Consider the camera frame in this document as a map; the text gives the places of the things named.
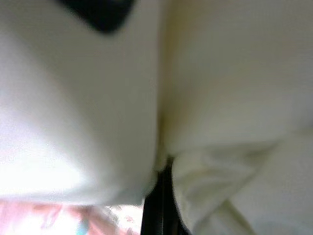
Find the pink pillow with orange print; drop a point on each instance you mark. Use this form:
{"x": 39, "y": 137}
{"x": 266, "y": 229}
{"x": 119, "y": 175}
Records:
{"x": 36, "y": 215}

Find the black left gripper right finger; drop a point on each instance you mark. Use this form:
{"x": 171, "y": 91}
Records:
{"x": 174, "y": 210}

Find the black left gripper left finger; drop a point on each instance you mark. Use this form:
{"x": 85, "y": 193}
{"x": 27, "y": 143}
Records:
{"x": 154, "y": 210}

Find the cream cartoon print duvet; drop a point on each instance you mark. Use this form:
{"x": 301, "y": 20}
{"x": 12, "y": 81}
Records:
{"x": 73, "y": 98}

